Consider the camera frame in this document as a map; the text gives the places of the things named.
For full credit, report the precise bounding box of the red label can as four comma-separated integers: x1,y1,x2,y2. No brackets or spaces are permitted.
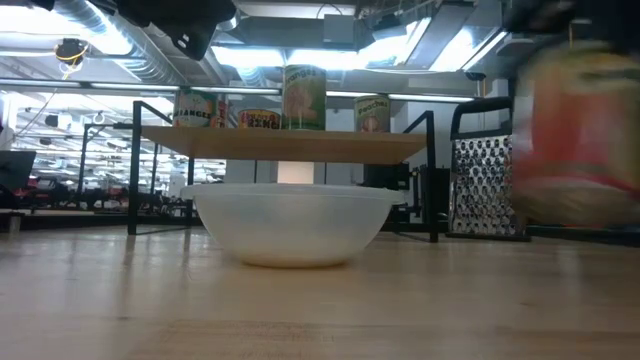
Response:
509,42,640,229

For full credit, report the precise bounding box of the yellow ceiling cable reel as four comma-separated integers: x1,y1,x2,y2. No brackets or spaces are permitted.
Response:
53,38,90,69

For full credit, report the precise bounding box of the short yellow-red label can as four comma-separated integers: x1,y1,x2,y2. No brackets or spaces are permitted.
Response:
236,108,282,131

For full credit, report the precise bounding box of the tall green oranges can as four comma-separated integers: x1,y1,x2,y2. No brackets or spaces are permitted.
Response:
282,64,328,132

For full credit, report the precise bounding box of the translucent white plastic bowl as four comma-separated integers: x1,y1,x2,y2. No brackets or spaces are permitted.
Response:
180,182,405,269

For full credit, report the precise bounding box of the black computer monitor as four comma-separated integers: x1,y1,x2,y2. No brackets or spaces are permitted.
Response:
0,149,37,194

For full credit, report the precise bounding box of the grey ceiling box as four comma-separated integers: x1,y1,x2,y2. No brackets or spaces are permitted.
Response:
322,13,359,45

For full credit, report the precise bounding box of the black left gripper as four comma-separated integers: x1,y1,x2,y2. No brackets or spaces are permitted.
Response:
114,0,239,62

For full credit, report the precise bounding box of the multicoloured label tin can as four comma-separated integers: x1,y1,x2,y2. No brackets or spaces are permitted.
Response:
214,99,230,129

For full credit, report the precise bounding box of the metal box grater black handle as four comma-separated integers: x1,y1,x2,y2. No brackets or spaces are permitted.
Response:
446,96,531,243

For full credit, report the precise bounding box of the silver ventilation duct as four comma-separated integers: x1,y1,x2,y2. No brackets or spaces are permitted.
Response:
54,0,186,86

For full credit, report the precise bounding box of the long ceiling light strip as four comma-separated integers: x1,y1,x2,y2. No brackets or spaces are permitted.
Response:
0,77,281,96
327,89,476,104

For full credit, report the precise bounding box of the wooden shelf with black legs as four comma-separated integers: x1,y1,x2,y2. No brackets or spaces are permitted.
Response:
113,99,441,245

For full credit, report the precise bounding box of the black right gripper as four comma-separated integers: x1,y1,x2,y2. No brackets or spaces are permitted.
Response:
502,0,640,54

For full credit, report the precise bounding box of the white-green oranges label can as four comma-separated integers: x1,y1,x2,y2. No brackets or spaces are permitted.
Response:
172,89,219,128

